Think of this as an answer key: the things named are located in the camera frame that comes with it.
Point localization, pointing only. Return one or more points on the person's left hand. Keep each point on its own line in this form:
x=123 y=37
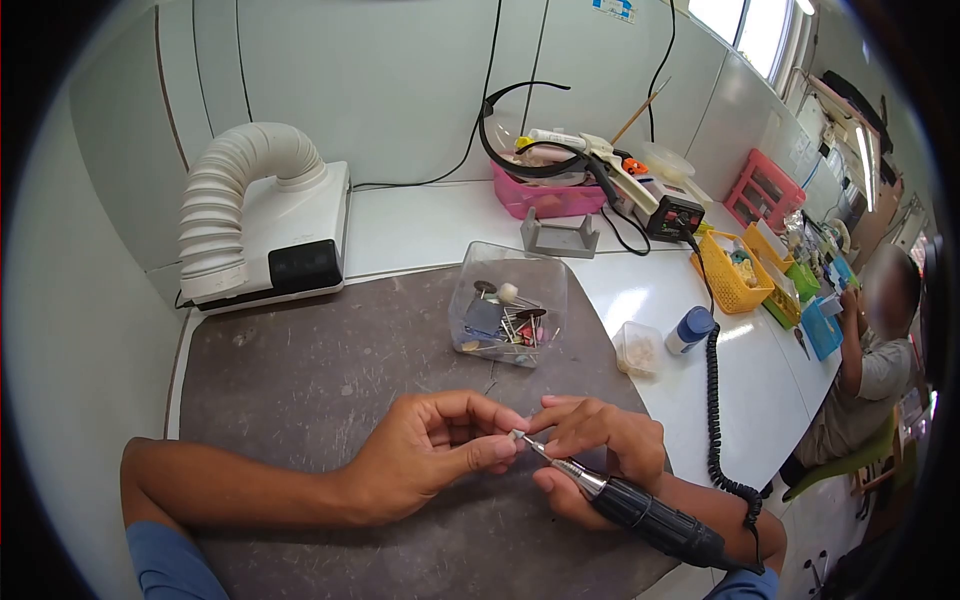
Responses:
x=409 y=465

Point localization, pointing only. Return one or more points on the person's left thumb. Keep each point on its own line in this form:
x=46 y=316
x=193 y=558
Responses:
x=493 y=453

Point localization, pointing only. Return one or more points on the green mesh basket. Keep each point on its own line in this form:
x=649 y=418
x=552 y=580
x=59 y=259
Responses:
x=784 y=306

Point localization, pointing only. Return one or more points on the black framed face shield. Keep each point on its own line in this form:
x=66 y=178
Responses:
x=495 y=154

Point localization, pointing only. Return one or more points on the black motor control box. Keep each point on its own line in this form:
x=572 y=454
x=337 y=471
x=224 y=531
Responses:
x=673 y=217

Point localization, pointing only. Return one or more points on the white cone grinding bit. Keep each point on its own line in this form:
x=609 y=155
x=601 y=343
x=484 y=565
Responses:
x=516 y=436

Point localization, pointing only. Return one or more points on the person's left index finger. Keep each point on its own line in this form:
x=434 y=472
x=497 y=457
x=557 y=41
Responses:
x=480 y=405

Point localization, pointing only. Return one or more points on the white bottle blue cap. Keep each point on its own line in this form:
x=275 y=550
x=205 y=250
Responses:
x=688 y=330

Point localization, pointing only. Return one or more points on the green chair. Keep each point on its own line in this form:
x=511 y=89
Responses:
x=847 y=465

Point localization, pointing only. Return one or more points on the clear plastic box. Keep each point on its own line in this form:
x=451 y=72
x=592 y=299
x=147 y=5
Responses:
x=480 y=262

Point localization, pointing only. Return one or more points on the person's right index finger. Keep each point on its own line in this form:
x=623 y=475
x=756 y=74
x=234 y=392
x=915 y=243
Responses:
x=559 y=420

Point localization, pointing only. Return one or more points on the black silver rotary handpiece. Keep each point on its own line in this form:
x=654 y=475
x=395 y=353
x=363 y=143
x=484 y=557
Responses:
x=652 y=519

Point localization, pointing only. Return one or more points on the round clear lidded tub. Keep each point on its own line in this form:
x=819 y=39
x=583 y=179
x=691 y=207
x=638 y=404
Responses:
x=667 y=159

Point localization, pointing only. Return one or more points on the pink plastic basket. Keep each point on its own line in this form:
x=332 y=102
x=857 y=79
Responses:
x=547 y=201

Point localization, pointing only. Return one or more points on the person's right hand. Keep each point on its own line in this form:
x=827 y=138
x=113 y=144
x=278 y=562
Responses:
x=626 y=446

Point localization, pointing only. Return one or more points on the person's right thumb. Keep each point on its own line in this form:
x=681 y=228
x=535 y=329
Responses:
x=553 y=491

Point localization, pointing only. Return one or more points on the pink drawer organizer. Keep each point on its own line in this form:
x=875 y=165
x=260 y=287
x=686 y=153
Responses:
x=761 y=187

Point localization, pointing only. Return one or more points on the person's left fingers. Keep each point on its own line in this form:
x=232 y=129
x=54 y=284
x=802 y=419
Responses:
x=465 y=433

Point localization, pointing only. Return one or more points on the window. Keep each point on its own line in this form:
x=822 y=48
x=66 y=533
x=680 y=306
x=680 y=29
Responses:
x=757 y=26

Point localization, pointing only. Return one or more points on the person's right middle finger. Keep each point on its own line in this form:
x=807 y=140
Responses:
x=568 y=401

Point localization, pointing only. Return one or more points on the orange mesh basket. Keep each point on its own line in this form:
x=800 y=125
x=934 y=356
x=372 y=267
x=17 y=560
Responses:
x=765 y=247

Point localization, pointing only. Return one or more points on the blue mesh basket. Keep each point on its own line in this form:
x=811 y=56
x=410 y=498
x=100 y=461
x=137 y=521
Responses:
x=819 y=336

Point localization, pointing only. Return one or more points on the cream dispensing gun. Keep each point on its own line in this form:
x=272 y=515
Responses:
x=626 y=180

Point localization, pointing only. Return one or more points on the heap of assorted grinding bits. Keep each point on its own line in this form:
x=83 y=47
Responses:
x=506 y=322

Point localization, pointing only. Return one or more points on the small clear lidded container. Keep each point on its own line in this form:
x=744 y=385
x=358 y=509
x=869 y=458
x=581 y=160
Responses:
x=639 y=351

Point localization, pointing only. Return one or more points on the grey scratched work mat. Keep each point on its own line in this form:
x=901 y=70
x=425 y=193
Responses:
x=322 y=375

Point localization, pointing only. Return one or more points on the yellow mesh basket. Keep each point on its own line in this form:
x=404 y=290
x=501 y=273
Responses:
x=724 y=281

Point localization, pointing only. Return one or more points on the grey plastic stand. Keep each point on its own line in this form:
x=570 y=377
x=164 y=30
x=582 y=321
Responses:
x=559 y=240

